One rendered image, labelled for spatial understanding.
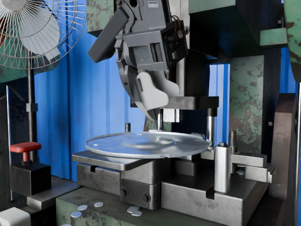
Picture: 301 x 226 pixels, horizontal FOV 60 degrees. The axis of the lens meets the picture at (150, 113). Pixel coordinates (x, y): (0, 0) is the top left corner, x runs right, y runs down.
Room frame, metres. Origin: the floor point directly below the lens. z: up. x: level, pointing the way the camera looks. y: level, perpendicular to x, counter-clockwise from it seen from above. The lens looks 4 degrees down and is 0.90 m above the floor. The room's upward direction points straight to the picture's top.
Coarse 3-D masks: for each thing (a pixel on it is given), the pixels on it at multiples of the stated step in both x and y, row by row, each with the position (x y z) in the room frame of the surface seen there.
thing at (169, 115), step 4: (164, 112) 0.71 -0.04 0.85; (168, 112) 0.69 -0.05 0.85; (172, 112) 0.68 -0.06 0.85; (176, 112) 0.69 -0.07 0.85; (180, 112) 0.69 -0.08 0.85; (164, 116) 0.71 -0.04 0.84; (168, 116) 0.69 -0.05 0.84; (172, 116) 0.68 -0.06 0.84; (176, 116) 0.69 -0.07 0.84; (180, 116) 0.69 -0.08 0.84; (164, 120) 0.71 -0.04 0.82; (168, 120) 0.69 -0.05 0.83; (172, 120) 0.68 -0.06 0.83; (176, 120) 0.69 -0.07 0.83; (180, 120) 0.69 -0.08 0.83
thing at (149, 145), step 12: (132, 132) 0.74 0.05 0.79; (144, 132) 0.75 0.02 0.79; (156, 132) 0.75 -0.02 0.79; (168, 132) 0.74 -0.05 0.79; (96, 144) 0.58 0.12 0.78; (108, 144) 0.58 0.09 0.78; (120, 144) 0.58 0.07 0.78; (132, 144) 0.56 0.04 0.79; (144, 144) 0.55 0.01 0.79; (156, 144) 0.55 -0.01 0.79; (168, 144) 0.56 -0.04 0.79; (180, 144) 0.58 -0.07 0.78; (192, 144) 0.58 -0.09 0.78; (204, 144) 0.58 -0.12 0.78; (120, 156) 0.47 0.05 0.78; (132, 156) 0.46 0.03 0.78; (144, 156) 0.46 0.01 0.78; (156, 156) 0.46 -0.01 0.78; (168, 156) 0.47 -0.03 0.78; (180, 156) 0.47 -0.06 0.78
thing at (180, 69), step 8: (176, 0) 0.61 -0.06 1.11; (176, 8) 0.61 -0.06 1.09; (192, 56) 0.63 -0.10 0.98; (200, 56) 0.67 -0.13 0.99; (176, 64) 0.61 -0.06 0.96; (184, 64) 0.60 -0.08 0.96; (192, 64) 0.63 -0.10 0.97; (200, 64) 0.67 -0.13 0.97; (168, 72) 0.59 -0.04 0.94; (176, 72) 0.61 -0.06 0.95; (184, 72) 0.60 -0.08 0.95; (192, 72) 0.63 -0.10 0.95; (200, 72) 0.67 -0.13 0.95; (176, 80) 0.61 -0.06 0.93; (184, 80) 0.60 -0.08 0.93; (192, 80) 0.63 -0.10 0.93; (200, 80) 0.67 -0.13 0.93; (184, 88) 0.60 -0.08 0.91; (192, 88) 0.63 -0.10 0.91; (200, 88) 0.67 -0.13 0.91; (184, 96) 0.60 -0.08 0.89
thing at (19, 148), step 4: (16, 144) 0.69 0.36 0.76; (20, 144) 0.70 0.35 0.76; (24, 144) 0.69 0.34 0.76; (28, 144) 0.69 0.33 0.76; (32, 144) 0.70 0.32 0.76; (36, 144) 0.70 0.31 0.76; (40, 144) 0.70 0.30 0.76; (12, 148) 0.67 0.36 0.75; (16, 148) 0.66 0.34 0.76; (20, 148) 0.66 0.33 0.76; (24, 148) 0.66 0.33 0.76; (28, 148) 0.67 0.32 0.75; (32, 148) 0.68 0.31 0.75; (36, 148) 0.69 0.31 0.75; (40, 148) 0.70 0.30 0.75; (20, 152) 0.66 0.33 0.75; (24, 152) 0.69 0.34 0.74; (28, 152) 0.70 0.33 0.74; (24, 156) 0.69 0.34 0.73; (28, 156) 0.69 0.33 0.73; (24, 160) 0.69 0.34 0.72; (28, 160) 0.69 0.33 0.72
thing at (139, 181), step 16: (80, 160) 0.48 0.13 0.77; (96, 160) 0.46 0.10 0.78; (112, 160) 0.45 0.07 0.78; (128, 160) 0.45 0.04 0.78; (144, 160) 0.47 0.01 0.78; (160, 160) 0.55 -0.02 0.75; (128, 176) 0.57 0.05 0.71; (144, 176) 0.55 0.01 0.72; (160, 176) 0.55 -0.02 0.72; (128, 192) 0.57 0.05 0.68; (144, 192) 0.55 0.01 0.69
